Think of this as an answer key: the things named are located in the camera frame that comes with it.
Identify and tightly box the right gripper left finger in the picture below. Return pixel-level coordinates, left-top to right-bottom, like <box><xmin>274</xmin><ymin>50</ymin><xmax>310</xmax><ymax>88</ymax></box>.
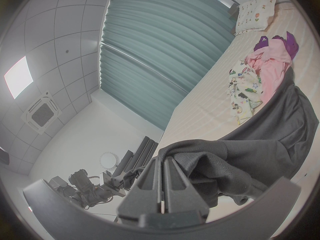
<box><xmin>117</xmin><ymin>156</ymin><xmax>163</xmax><ymax>221</ymax></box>

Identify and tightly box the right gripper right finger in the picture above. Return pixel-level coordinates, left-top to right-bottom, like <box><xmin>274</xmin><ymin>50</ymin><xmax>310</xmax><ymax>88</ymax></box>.
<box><xmin>164</xmin><ymin>156</ymin><xmax>210</xmax><ymax>218</ymax></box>

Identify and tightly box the black T-shirt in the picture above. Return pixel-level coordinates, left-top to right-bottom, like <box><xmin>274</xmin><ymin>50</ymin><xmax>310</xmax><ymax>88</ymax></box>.
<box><xmin>122</xmin><ymin>66</ymin><xmax>319</xmax><ymax>208</ymax></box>

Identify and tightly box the bed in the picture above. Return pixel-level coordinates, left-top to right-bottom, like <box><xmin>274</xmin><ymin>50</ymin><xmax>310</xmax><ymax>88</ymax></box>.
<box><xmin>157</xmin><ymin>0</ymin><xmax>319</xmax><ymax>238</ymax></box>

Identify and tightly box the round white mirror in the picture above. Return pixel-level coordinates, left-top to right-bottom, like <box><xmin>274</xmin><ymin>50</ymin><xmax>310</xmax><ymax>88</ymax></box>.
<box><xmin>99</xmin><ymin>152</ymin><xmax>117</xmax><ymax>170</ymax></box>

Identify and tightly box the black chest of drawers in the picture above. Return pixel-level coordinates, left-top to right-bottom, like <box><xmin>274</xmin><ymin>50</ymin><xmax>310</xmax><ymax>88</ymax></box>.
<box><xmin>112</xmin><ymin>136</ymin><xmax>159</xmax><ymax>179</ymax></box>

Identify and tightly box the blue-green curtain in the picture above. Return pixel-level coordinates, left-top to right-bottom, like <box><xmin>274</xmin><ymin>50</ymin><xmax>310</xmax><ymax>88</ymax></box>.
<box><xmin>99</xmin><ymin>43</ymin><xmax>192</xmax><ymax>132</ymax></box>
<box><xmin>101</xmin><ymin>0</ymin><xmax>237</xmax><ymax>92</ymax></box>

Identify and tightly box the ceiling air conditioner vent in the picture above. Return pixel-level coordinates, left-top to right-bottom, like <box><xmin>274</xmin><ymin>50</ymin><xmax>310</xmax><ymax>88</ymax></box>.
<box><xmin>21</xmin><ymin>91</ymin><xmax>63</xmax><ymax>134</ymax></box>

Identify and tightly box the white printed pyjama garment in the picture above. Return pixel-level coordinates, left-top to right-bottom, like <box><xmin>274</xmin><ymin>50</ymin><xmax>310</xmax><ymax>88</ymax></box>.
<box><xmin>226</xmin><ymin>59</ymin><xmax>265</xmax><ymax>124</ymax></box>

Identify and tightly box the ceiling light panel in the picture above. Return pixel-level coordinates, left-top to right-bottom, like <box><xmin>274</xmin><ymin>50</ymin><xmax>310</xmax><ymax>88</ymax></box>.
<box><xmin>4</xmin><ymin>56</ymin><xmax>33</xmax><ymax>99</ymax></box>

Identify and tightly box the pink garment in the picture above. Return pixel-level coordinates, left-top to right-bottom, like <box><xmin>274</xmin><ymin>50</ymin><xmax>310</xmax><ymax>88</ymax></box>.
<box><xmin>244</xmin><ymin>39</ymin><xmax>293</xmax><ymax>102</ymax></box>

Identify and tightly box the purple garment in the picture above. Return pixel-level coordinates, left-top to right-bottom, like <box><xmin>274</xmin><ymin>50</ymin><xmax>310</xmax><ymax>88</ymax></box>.
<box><xmin>254</xmin><ymin>31</ymin><xmax>300</xmax><ymax>59</ymax></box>

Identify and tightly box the grey bedside table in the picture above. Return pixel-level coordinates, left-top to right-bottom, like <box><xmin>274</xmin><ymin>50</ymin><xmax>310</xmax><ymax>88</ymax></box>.
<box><xmin>229</xmin><ymin>3</ymin><xmax>241</xmax><ymax>34</ymax></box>

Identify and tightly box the white printed pillow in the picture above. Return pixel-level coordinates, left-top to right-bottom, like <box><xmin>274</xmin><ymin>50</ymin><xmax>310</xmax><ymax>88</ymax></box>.
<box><xmin>235</xmin><ymin>0</ymin><xmax>277</xmax><ymax>36</ymax></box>

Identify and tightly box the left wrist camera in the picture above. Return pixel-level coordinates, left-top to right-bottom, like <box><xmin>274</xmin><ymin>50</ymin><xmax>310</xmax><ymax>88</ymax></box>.
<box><xmin>99</xmin><ymin>170</ymin><xmax>112</xmax><ymax>184</ymax></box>

